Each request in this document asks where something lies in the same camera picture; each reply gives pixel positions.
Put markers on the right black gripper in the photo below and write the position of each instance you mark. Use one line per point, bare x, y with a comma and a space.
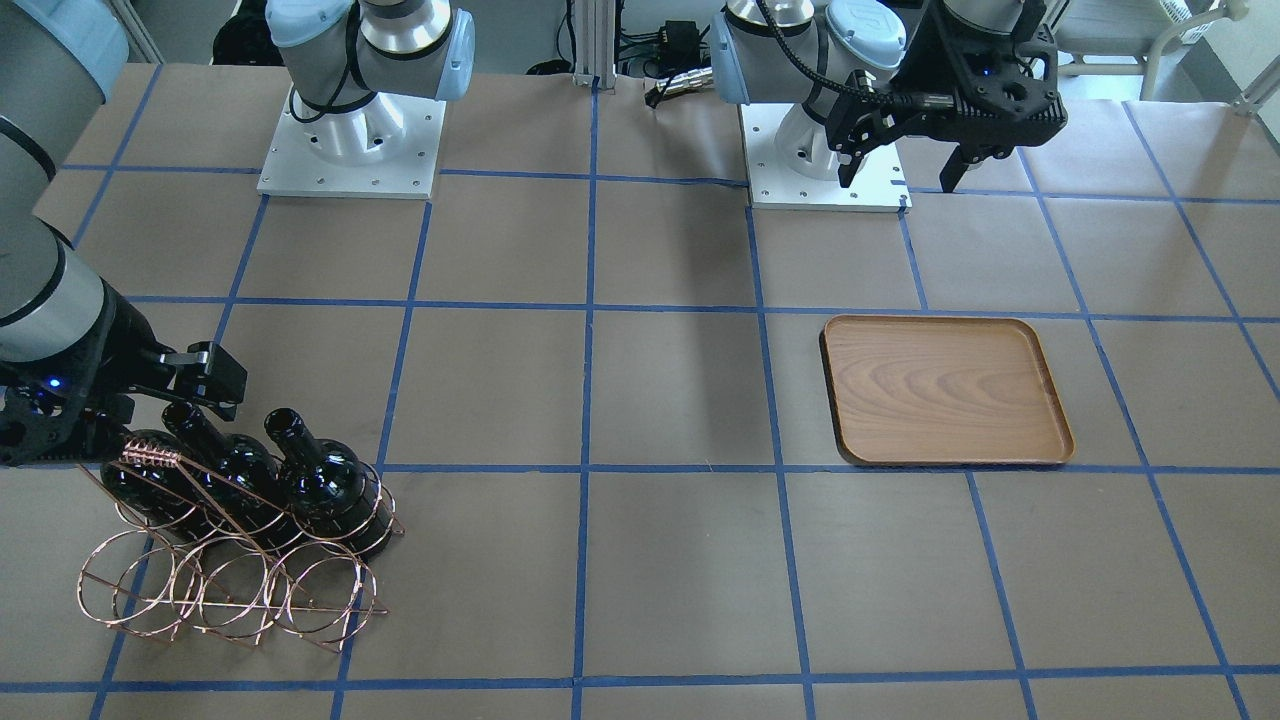
128, 352

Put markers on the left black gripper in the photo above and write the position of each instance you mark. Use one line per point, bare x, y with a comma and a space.
924, 62

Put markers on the dark wine bottle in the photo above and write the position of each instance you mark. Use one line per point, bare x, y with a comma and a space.
330, 492
162, 496
246, 484

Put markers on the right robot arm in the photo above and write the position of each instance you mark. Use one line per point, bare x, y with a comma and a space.
61, 63

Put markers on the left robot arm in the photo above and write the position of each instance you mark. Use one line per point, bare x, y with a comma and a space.
796, 52

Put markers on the wooden tray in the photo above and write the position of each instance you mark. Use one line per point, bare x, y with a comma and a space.
942, 390

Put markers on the black power adapter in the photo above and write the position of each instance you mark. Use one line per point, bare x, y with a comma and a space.
678, 46

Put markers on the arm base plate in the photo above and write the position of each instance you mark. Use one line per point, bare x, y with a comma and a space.
791, 168
385, 150

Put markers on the copper wire bottle basket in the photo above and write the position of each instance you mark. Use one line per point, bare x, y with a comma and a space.
141, 582

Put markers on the white chair frame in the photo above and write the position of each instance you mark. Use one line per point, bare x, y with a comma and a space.
1169, 51

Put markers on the aluminium frame post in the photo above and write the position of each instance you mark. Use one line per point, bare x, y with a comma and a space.
594, 36

